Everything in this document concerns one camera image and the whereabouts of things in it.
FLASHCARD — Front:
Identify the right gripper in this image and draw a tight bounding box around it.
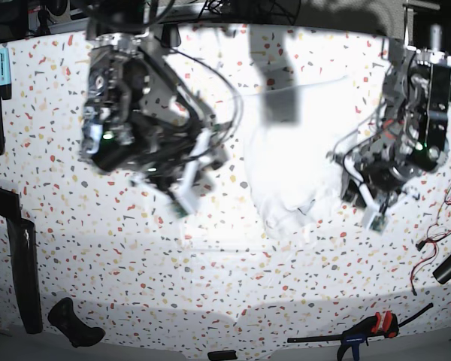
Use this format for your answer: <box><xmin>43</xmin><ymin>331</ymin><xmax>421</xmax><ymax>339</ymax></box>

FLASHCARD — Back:
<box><xmin>131</xmin><ymin>129</ymin><xmax>228</xmax><ymax>211</ymax></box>

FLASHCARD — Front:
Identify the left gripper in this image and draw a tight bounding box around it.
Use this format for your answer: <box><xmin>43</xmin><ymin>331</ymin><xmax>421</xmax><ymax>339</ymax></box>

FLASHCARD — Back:
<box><xmin>341</xmin><ymin>165</ymin><xmax>420</xmax><ymax>222</ymax></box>

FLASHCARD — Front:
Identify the white T-shirt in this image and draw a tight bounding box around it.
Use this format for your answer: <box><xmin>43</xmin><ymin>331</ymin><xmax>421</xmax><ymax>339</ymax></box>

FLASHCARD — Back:
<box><xmin>240</xmin><ymin>76</ymin><xmax>359</xmax><ymax>242</ymax></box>

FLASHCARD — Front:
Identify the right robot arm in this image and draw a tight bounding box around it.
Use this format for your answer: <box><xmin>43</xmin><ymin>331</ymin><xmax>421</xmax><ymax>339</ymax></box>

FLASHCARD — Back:
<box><xmin>75</xmin><ymin>1</ymin><xmax>235</xmax><ymax>217</ymax></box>

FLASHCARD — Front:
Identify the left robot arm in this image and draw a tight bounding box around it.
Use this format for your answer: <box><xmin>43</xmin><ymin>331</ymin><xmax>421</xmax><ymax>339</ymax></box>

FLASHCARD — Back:
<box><xmin>330</xmin><ymin>1</ymin><xmax>451</xmax><ymax>232</ymax></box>

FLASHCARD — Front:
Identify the terrazzo patterned table cloth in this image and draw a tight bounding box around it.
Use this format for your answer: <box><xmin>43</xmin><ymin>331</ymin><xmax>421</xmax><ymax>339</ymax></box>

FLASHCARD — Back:
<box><xmin>0</xmin><ymin>25</ymin><xmax>451</xmax><ymax>359</ymax></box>

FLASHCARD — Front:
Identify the black and orange bar clamp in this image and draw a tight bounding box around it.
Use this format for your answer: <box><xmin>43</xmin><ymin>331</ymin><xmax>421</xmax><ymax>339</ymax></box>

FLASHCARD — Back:
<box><xmin>286</xmin><ymin>303</ymin><xmax>433</xmax><ymax>361</ymax></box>

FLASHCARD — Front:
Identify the black clip at table edge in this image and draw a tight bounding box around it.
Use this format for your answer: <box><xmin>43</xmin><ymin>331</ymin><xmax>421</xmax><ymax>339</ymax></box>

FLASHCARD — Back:
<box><xmin>160</xmin><ymin>24</ymin><xmax>181</xmax><ymax>48</ymax></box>

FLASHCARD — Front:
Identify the small black rectangular device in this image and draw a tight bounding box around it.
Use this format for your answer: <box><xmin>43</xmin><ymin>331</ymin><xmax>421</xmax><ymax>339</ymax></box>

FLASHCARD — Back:
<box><xmin>207</xmin><ymin>350</ymin><xmax>238</xmax><ymax>361</ymax></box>

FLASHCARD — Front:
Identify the light blue highlighter pen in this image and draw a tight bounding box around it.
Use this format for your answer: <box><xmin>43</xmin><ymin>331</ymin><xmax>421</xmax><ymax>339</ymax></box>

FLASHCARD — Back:
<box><xmin>0</xmin><ymin>47</ymin><xmax>12</xmax><ymax>100</ymax></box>

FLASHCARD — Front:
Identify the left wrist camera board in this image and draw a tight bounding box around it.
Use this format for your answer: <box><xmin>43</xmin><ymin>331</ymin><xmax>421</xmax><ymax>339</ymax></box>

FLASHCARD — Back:
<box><xmin>368</xmin><ymin>214</ymin><xmax>388</xmax><ymax>234</ymax></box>

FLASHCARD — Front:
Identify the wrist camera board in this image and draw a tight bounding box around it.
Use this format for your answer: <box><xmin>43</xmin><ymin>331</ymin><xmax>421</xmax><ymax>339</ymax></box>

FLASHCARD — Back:
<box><xmin>168</xmin><ymin>200</ymin><xmax>189</xmax><ymax>219</ymax></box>
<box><xmin>368</xmin><ymin>214</ymin><xmax>388</xmax><ymax>234</ymax></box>

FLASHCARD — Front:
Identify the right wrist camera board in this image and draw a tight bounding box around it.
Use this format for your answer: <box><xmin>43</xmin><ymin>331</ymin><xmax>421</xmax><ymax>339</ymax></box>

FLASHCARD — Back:
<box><xmin>168</xmin><ymin>200</ymin><xmax>189</xmax><ymax>219</ymax></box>

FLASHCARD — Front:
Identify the red and black wire bundle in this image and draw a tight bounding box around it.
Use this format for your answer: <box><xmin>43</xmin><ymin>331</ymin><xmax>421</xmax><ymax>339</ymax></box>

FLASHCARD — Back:
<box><xmin>410</xmin><ymin>167</ymin><xmax>451</xmax><ymax>296</ymax></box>

